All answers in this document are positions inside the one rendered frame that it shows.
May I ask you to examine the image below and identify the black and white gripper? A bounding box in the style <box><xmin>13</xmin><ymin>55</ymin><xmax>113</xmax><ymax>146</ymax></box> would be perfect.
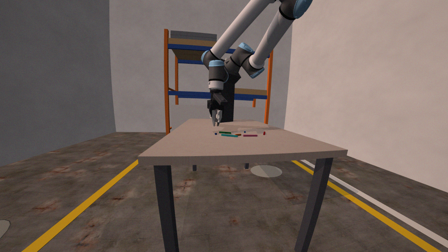
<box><xmin>207</xmin><ymin>89</ymin><xmax>224</xmax><ymax>126</ymax></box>

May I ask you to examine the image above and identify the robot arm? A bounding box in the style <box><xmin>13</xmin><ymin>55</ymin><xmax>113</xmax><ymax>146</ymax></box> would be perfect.
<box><xmin>201</xmin><ymin>0</ymin><xmax>313</xmax><ymax>90</ymax></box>

